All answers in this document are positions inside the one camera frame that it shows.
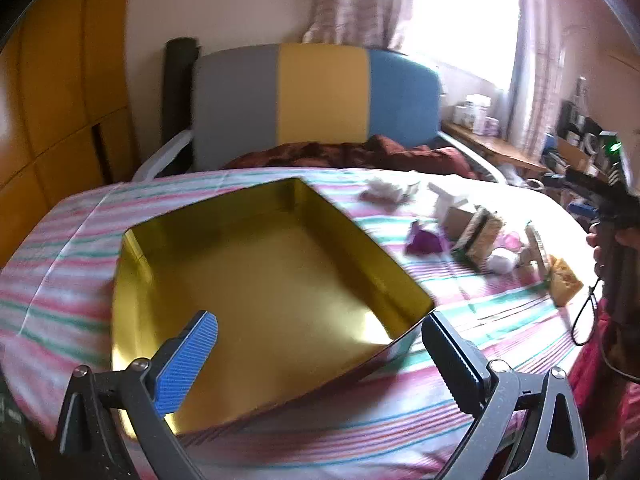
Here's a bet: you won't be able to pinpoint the person's red clothing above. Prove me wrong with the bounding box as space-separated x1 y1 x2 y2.
570 340 640 480

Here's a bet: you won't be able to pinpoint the striped tablecloth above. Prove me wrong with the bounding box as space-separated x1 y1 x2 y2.
0 166 601 480

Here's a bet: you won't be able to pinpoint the patterned curtain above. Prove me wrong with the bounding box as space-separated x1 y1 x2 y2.
505 0 566 161
302 0 411 51

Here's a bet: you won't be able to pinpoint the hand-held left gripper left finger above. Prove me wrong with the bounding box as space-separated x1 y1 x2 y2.
55 310 221 480

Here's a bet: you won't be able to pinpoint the dark red blanket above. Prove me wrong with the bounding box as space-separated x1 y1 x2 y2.
220 135 488 178

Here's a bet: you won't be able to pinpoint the cream carton box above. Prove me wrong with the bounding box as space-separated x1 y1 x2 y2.
427 182 476 241

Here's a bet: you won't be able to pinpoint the large white packet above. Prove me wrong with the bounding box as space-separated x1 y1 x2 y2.
362 175 421 204

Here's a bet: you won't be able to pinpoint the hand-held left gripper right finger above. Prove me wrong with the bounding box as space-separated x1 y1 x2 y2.
421 310 590 480

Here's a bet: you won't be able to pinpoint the gold tin box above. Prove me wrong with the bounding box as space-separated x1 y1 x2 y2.
111 177 435 441

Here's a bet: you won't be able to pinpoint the purple snack packet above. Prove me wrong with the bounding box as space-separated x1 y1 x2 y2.
405 220 451 256

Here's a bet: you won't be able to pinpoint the person's right hand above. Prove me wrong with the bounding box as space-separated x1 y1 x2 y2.
586 221 608 281

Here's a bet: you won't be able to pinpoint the small white packet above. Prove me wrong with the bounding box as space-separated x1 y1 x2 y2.
487 252 521 276

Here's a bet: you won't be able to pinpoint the person's right forearm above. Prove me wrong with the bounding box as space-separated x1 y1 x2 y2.
602 310 640 378

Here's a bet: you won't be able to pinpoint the grey yellow blue chair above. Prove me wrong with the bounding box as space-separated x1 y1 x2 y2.
131 42 506 183

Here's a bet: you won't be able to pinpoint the white box with blue label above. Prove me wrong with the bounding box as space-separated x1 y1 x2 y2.
464 95 493 133

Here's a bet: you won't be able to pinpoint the dark cluttered items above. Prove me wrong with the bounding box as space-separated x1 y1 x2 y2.
545 77 603 173

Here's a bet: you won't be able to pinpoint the wooden wardrobe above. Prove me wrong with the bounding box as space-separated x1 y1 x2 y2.
0 0 141 271

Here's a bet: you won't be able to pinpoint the brown snack bar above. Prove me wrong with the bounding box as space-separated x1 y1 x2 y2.
467 208 505 268

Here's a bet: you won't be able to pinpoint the wooden side shelf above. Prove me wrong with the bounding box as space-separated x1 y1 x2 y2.
442 120 548 178

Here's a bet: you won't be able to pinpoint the black cord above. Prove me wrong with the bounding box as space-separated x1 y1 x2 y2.
571 282 602 347

